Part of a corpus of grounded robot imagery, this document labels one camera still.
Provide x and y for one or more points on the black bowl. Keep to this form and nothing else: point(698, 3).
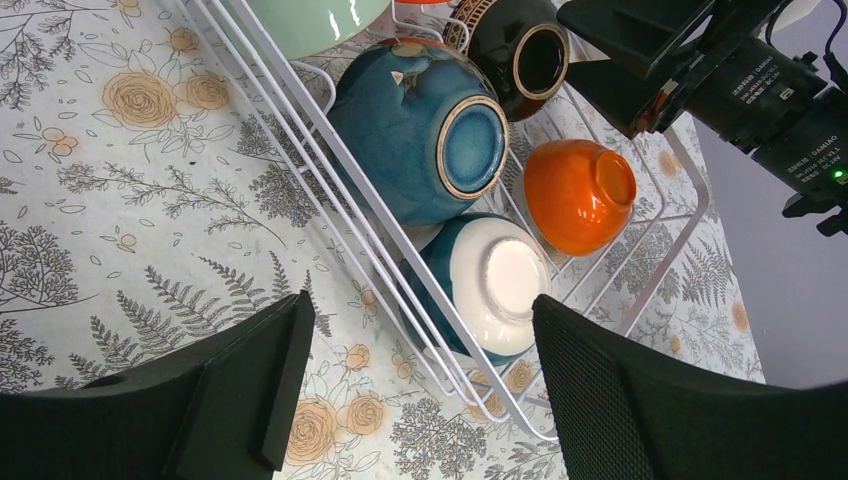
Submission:
point(519, 46)

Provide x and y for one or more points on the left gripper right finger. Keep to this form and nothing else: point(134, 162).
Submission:
point(625, 411)

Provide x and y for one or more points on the orange bowl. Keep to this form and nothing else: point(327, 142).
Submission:
point(423, 2)
point(579, 194)

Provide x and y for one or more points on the teal and white bowl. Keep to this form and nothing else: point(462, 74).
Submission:
point(492, 270)

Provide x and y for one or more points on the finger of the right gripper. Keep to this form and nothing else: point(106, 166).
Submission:
point(620, 96)
point(643, 37)

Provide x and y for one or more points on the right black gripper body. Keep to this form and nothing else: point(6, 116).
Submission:
point(737, 83)

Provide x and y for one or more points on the mint green bowl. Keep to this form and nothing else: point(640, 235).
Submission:
point(302, 28)

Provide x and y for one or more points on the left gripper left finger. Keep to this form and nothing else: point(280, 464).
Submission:
point(220, 408)

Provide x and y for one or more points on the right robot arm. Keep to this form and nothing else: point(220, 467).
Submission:
point(816, 173)

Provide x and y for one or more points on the blue glazed bowl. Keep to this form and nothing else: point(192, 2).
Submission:
point(424, 125)

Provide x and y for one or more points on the white wire dish rack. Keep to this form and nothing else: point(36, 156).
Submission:
point(471, 377)

